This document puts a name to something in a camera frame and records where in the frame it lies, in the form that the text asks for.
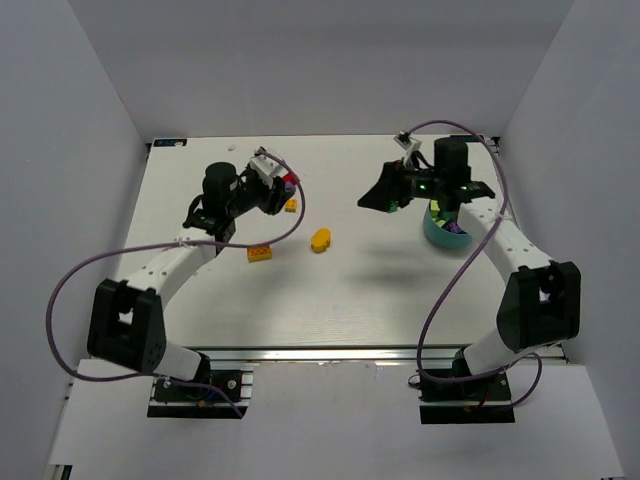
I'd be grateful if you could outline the lime rectangular lego brick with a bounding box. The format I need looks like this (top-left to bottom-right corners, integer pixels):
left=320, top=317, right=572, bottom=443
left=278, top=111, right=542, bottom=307
left=429, top=200, right=441, bottom=218

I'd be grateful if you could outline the long red lego brick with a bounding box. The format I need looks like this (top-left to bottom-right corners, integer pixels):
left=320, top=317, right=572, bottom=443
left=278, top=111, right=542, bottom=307
left=283, top=174, right=297, bottom=185

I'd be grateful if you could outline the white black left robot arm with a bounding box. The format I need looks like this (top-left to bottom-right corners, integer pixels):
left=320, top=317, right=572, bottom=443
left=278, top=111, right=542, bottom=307
left=87, top=156, right=295, bottom=382

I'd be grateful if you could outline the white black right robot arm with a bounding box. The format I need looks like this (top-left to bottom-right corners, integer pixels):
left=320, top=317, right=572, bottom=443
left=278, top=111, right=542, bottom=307
left=357, top=133, right=581, bottom=384

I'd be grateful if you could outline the small yellow square lego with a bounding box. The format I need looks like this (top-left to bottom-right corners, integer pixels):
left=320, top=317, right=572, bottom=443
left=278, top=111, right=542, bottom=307
left=285, top=199, right=297, bottom=213

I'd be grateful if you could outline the teal round divided container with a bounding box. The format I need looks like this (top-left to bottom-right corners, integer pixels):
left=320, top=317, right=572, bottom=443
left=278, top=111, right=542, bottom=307
left=422, top=200, right=472, bottom=250

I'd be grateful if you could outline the blue label sticker right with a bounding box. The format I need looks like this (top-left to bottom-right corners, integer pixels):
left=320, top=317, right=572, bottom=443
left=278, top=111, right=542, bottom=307
left=450, top=134, right=485, bottom=143

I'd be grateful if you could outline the blue label sticker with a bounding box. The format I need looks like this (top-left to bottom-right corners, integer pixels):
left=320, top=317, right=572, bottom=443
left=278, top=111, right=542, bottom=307
left=152, top=138, right=187, bottom=148
left=450, top=134, right=485, bottom=143

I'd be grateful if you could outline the yellow long lego brick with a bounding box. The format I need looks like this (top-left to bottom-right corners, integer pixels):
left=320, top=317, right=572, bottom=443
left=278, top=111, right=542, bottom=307
left=247, top=245, right=273, bottom=263

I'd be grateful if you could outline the yellow oval lego brick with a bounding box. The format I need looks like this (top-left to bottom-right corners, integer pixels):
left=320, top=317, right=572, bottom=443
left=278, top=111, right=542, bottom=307
left=310, top=228, right=331, bottom=253

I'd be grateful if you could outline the blue label sticker left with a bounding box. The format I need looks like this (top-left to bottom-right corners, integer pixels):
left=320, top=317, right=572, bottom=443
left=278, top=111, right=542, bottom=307
left=152, top=138, right=187, bottom=148

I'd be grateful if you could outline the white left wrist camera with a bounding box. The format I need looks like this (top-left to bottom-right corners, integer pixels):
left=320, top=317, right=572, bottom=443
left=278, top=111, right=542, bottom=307
left=248, top=147, right=287, bottom=188

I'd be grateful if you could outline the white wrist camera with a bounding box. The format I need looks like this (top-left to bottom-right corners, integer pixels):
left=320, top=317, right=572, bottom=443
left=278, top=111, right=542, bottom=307
left=248, top=147, right=287, bottom=188
left=394, top=131, right=422, bottom=170

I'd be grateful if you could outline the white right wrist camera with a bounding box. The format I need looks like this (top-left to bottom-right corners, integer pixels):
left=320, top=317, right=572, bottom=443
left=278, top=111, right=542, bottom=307
left=394, top=131, right=422, bottom=170

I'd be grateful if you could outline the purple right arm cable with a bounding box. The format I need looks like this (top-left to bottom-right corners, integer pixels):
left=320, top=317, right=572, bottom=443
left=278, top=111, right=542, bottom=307
left=415, top=119, right=544, bottom=414

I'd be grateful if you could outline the aluminium table edge rail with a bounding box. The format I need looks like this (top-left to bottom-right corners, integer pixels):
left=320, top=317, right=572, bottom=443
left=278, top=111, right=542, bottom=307
left=193, top=345, right=568, bottom=366

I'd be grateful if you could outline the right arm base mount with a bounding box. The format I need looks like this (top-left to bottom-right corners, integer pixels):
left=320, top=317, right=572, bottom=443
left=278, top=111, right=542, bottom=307
left=407, top=372, right=515, bottom=425

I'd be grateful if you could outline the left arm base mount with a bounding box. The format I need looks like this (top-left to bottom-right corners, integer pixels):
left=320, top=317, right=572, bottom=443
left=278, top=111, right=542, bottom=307
left=147, top=366, right=254, bottom=420

